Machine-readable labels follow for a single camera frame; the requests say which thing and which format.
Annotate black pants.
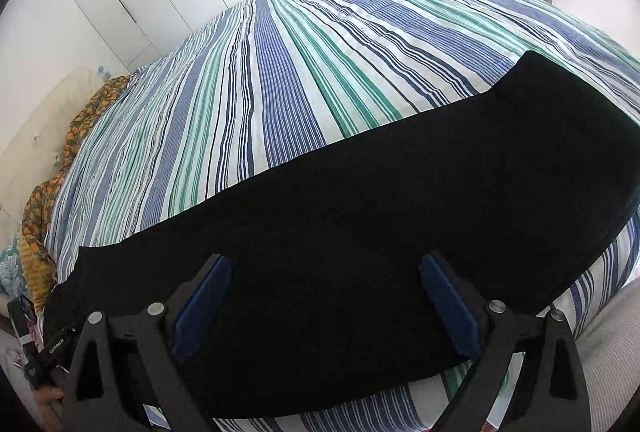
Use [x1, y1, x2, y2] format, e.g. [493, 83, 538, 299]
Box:
[43, 52, 639, 418]

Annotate cream upholstered headboard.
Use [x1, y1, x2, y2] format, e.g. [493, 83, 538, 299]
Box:
[1, 67, 106, 247]

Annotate orange floral green blanket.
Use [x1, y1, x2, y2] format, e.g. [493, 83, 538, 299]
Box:
[18, 76, 131, 263]

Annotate teal white patterned pillow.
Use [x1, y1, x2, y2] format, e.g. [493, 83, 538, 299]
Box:
[0, 234, 29, 299]

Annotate striped blue green bedsheet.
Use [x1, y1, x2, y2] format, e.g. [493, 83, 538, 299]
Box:
[47, 0, 639, 431]

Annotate mustard dotted pillow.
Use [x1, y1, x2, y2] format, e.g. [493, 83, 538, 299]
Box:
[18, 234, 56, 314]

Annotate person's left hand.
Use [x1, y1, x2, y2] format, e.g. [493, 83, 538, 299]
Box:
[32, 386, 64, 432]

